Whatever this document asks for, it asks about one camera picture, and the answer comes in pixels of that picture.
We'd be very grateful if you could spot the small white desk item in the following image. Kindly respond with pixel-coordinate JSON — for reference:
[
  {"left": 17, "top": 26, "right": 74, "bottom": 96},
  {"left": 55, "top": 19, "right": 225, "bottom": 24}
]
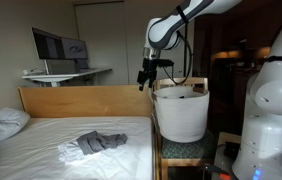
[{"left": 22, "top": 67, "right": 47, "bottom": 76}]

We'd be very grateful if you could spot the small tan side table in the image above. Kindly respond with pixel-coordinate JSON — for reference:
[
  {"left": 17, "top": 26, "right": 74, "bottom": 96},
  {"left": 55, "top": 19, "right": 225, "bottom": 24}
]
[{"left": 213, "top": 131, "right": 243, "bottom": 180}]

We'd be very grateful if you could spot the white pillow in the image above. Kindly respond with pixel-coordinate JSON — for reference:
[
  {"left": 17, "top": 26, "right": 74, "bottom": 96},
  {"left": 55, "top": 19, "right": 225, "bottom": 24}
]
[{"left": 0, "top": 107, "right": 31, "bottom": 148}]

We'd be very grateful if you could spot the white desk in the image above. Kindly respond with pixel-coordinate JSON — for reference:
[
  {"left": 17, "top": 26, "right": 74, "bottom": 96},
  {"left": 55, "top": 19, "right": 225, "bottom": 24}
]
[{"left": 21, "top": 67, "right": 113, "bottom": 88}]

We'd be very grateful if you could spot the red emergency stop button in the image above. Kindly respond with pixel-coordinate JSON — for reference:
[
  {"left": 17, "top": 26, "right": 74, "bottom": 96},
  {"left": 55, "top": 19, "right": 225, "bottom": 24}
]
[{"left": 202, "top": 162, "right": 232, "bottom": 180}]

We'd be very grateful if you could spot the white cloth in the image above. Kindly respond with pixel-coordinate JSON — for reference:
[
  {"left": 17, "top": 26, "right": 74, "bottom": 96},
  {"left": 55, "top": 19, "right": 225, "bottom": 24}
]
[{"left": 58, "top": 139, "right": 94, "bottom": 164}]

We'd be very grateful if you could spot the black device box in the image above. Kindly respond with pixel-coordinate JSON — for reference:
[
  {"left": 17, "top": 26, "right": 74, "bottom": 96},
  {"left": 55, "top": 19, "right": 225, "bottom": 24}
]
[{"left": 223, "top": 141, "right": 241, "bottom": 160}]

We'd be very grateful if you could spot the wooden bed frame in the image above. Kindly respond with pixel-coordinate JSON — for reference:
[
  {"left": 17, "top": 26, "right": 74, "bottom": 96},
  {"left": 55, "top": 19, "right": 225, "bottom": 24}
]
[{"left": 17, "top": 83, "right": 162, "bottom": 180}]

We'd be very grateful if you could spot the white bed sheet mattress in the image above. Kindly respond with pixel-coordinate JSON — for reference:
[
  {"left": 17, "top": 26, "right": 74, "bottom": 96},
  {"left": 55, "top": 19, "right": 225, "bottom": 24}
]
[{"left": 0, "top": 115, "right": 154, "bottom": 180}]

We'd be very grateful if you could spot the dark monitor with gray window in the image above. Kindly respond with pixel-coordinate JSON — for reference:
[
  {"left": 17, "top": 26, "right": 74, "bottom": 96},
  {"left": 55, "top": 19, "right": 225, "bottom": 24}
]
[{"left": 31, "top": 27, "right": 64, "bottom": 61}]

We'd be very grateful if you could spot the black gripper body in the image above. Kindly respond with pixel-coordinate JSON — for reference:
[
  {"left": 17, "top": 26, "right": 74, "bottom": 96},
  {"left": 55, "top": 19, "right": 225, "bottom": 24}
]
[{"left": 140, "top": 58, "right": 159, "bottom": 76}]

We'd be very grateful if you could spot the gray box on desk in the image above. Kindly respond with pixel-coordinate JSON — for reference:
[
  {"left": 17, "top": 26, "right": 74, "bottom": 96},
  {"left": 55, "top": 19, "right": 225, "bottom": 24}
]
[{"left": 45, "top": 59, "right": 77, "bottom": 75}]

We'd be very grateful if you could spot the gray cloth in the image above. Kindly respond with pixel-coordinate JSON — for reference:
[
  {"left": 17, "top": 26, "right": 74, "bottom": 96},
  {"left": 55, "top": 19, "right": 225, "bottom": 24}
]
[{"left": 76, "top": 130, "right": 129, "bottom": 156}]

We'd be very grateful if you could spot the wooden chair with green seat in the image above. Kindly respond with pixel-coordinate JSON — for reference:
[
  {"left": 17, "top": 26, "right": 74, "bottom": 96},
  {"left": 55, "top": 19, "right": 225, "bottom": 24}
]
[{"left": 151, "top": 77, "right": 216, "bottom": 180}]

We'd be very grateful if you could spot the monitor showing dark sketch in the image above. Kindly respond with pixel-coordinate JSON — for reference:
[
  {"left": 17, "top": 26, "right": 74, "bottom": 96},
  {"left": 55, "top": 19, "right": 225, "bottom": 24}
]
[{"left": 60, "top": 37, "right": 89, "bottom": 61}]

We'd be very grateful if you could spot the white woven basket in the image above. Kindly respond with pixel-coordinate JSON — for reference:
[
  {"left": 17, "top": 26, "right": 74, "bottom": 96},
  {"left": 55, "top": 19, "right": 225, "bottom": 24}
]
[{"left": 152, "top": 85, "right": 211, "bottom": 144}]

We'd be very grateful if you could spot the laptop on stand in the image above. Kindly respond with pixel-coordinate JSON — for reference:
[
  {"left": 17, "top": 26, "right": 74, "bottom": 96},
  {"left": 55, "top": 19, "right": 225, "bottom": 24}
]
[{"left": 74, "top": 58, "right": 91, "bottom": 73}]

